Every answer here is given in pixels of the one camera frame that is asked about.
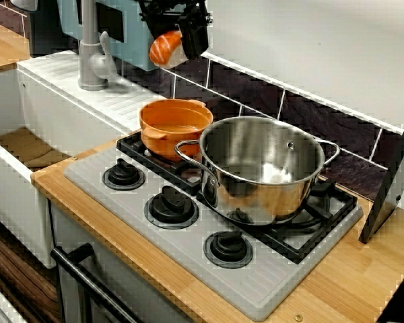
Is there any salmon sushi toy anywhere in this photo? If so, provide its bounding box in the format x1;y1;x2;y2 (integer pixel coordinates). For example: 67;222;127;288
149;30;186;68

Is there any black burner grate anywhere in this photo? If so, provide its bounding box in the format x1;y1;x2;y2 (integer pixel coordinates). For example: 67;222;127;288
116;129;358;265

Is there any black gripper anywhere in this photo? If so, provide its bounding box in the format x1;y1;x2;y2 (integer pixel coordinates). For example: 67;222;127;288
137;0;211;61

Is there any bamboo kitchen countertop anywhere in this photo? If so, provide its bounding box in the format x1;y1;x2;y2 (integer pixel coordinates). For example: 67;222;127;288
31;110;404;323

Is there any grey stove top plate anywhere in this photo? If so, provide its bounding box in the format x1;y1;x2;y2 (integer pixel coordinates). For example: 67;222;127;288
63;112;364;322

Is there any dark tile backsplash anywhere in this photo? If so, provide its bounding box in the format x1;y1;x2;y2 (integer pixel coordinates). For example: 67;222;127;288
0;0;404;203

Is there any oven door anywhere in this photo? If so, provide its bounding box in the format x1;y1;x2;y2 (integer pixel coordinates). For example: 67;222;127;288
50;205;196;323

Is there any white plastic object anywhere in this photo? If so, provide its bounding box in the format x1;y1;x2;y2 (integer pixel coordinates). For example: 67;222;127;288
11;0;40;11

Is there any stainless steel pot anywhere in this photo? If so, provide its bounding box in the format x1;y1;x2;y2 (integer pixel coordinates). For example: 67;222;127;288
174;116;341;225

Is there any light blue robot base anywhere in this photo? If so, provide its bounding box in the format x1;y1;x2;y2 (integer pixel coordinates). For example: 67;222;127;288
57;0;161;72

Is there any orange plastic pot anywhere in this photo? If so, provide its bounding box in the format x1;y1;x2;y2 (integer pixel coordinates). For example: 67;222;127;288
139;98;215;162

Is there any black stove knob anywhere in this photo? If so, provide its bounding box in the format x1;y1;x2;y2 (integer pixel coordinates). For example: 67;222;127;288
203;231;254;269
102;159;146;192
144;186;200;230

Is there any grey faucet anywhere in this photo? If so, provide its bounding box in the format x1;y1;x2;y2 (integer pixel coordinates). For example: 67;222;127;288
77;0;119;92

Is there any white sink basin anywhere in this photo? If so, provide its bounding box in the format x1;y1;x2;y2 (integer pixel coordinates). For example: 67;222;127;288
0;50;186;270

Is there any black oven door handle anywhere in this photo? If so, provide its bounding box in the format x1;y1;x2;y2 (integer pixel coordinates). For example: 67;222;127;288
50;244;142;323

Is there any black side panel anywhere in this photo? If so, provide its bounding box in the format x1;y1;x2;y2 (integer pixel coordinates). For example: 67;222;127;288
358;97;404;245

